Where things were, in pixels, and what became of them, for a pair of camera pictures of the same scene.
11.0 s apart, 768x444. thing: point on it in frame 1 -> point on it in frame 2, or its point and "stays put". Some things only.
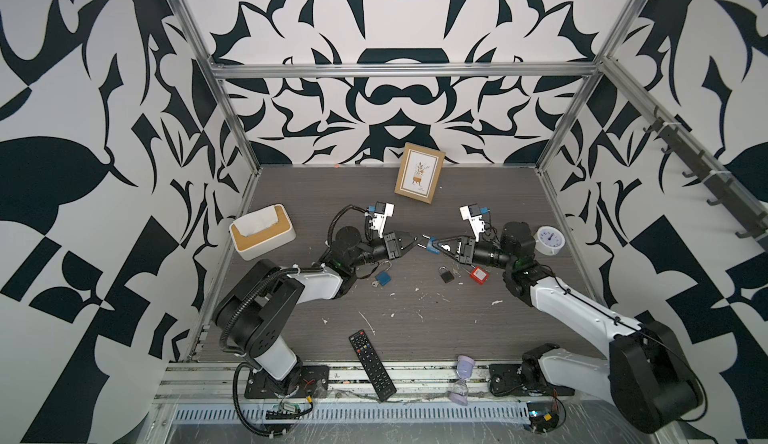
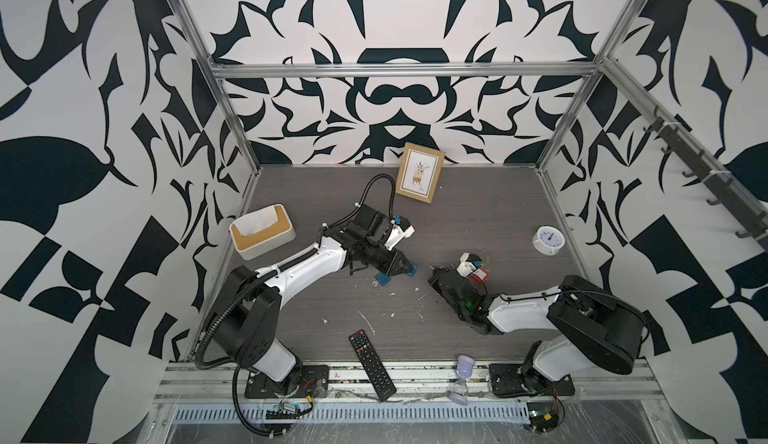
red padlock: x=479 y=275 stays put
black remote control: x=372 y=365 stays put
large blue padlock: x=384 y=277 stays put
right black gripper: x=466 y=252 -> x=436 y=283
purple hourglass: x=460 y=388 stays put
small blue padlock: x=430 y=248 -> x=414 y=271
